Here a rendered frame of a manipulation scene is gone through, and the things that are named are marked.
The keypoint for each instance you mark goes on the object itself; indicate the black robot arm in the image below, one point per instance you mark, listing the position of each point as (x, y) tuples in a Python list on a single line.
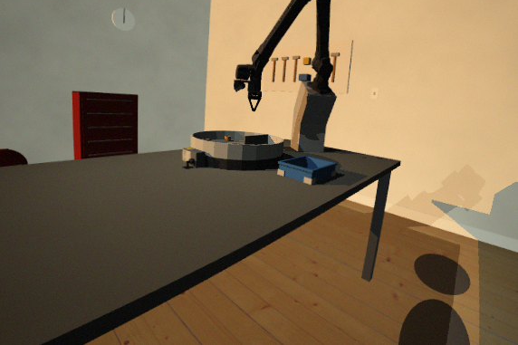
[(321, 63)]

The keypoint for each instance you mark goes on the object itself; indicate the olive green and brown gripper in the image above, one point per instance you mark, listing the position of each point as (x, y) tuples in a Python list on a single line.
[(252, 95)]

